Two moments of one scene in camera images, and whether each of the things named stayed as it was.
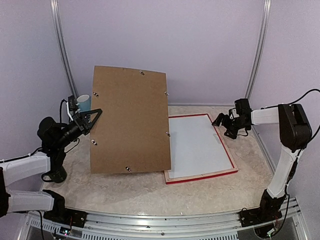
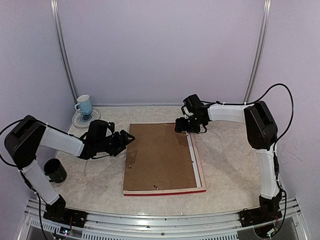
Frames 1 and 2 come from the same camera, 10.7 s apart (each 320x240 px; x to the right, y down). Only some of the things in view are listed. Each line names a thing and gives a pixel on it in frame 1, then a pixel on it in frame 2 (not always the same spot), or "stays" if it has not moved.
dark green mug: (58, 175) stays
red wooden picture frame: (207, 175) -> (127, 193)
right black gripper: (220, 119) -> (180, 126)
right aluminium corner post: (260, 47) stays
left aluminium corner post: (64, 51) stays
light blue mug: (84, 102) stays
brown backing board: (131, 133) -> (157, 157)
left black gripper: (77, 117) -> (121, 144)
